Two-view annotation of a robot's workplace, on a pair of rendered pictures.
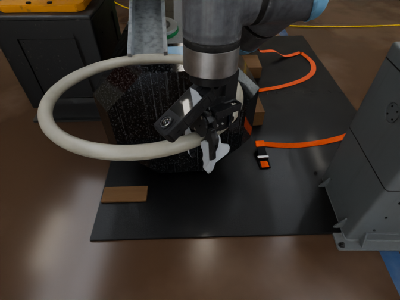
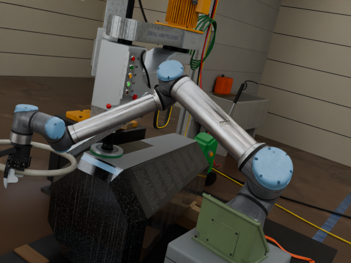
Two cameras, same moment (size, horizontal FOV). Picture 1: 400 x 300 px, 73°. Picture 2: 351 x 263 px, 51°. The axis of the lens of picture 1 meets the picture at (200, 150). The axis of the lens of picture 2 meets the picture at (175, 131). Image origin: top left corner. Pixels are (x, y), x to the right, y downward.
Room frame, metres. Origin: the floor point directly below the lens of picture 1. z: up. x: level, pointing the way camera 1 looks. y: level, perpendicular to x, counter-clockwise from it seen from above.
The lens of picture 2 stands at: (-0.54, -1.38, 1.67)
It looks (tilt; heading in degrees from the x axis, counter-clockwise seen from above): 15 degrees down; 32
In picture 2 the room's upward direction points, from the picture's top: 12 degrees clockwise
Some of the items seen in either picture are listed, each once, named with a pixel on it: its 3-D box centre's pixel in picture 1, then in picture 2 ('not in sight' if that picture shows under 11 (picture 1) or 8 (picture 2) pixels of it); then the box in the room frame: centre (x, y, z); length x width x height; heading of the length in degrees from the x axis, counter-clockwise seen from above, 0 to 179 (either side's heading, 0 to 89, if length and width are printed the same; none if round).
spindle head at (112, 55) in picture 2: not in sight; (126, 79); (1.30, 0.21, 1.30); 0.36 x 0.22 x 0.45; 6
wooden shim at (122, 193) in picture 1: (125, 194); (31, 255); (0.89, 0.43, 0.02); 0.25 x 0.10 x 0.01; 92
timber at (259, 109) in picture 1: (250, 106); not in sight; (1.65, -0.38, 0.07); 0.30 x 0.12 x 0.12; 5
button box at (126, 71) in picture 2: not in sight; (127, 75); (1.16, 0.09, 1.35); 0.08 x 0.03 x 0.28; 6
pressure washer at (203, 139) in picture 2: not in sight; (202, 146); (3.21, 0.53, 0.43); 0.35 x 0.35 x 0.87; 77
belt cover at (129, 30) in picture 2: not in sight; (156, 36); (1.57, 0.24, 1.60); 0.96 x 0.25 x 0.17; 6
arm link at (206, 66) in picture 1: (209, 57); (21, 137); (0.42, -0.02, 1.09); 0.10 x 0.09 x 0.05; 36
